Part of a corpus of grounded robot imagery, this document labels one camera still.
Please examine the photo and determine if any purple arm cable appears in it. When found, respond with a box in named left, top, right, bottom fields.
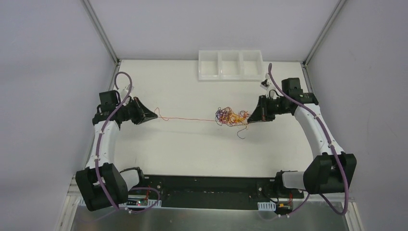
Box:
left=95, top=72, right=161, bottom=214
left=267, top=63, right=350, bottom=216

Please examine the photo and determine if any aluminium frame rail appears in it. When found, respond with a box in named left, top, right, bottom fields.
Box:
left=67, top=180, right=355, bottom=202

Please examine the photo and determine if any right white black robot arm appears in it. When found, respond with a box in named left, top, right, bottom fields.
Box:
left=247, top=78, right=357, bottom=197

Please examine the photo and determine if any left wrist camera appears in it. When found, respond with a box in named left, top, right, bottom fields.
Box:
left=126, top=86, right=134, bottom=95

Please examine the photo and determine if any white slotted cable duct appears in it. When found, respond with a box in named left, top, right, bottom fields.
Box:
left=257, top=201, right=276, bottom=211
left=78, top=196, right=162, bottom=208

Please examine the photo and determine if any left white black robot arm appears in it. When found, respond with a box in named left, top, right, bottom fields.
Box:
left=75, top=90, right=158, bottom=211

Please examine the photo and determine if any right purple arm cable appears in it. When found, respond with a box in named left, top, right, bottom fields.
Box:
left=267, top=63, right=350, bottom=216

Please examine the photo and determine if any coloured wire bundle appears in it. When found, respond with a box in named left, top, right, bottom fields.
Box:
left=214, top=106, right=253, bottom=140

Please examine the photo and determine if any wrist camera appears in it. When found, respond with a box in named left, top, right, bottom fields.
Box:
left=260, top=79, right=270, bottom=90
left=126, top=86, right=134, bottom=95

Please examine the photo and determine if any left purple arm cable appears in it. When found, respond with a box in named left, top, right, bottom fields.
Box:
left=95, top=72, right=161, bottom=214

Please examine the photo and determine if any red orange wire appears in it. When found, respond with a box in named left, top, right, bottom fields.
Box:
left=154, top=107, right=220, bottom=123

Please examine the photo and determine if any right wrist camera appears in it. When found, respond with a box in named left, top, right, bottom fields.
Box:
left=260, top=79, right=270, bottom=90

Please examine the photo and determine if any left white slotted cable duct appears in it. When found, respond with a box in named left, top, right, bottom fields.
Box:
left=78, top=196, right=162, bottom=208

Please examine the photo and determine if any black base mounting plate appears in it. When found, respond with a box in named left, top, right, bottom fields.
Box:
left=128, top=175, right=304, bottom=210

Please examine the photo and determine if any right white slotted cable duct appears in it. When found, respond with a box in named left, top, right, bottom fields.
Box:
left=257, top=201, right=276, bottom=211

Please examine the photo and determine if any white three-compartment tray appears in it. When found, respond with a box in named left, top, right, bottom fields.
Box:
left=198, top=50, right=265, bottom=82

